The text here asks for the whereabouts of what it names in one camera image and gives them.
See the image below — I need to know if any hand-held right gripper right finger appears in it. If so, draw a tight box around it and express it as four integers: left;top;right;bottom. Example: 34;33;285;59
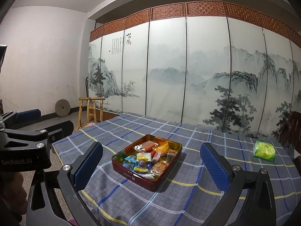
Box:
200;142;277;226

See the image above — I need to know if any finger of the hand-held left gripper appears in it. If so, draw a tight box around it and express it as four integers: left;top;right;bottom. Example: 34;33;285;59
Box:
0;109;42;129
0;121;74;151

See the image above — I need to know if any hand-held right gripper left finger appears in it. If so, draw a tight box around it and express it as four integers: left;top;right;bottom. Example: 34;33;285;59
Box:
26;142;104;226

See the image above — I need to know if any yellow snack packet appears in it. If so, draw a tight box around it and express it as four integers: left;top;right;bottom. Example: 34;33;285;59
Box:
133;162;148;173

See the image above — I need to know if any orange brown snack packet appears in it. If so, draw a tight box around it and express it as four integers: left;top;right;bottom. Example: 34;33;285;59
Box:
152;161;168;175

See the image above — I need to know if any dark red tin box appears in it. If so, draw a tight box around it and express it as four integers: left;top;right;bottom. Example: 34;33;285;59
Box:
112;134;182;192

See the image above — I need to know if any blue silver cracker packet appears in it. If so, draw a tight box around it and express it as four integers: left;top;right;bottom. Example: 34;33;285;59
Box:
136;153;153;169

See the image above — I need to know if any clear peanut snack bag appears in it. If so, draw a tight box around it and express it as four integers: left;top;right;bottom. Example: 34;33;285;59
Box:
134;141;157;152

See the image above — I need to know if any person's left hand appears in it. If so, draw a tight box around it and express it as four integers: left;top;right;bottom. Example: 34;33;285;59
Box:
0;172;27;217

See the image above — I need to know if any round grey millstone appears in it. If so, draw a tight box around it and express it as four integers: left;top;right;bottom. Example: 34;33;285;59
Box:
55;99;72;118

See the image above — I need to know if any blue plaid tablecloth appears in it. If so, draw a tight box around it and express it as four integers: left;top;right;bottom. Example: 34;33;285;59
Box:
52;113;298;226

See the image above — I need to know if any light wooden stool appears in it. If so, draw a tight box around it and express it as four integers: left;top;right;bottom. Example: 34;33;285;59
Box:
78;96;106;130

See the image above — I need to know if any green tissue pack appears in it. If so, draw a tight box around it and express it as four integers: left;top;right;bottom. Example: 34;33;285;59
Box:
253;140;276;162

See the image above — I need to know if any dark wooden chair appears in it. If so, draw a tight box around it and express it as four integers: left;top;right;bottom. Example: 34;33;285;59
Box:
279;111;301;151

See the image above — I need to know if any landscape painted folding screen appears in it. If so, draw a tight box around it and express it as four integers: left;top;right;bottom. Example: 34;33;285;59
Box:
88;1;301;144

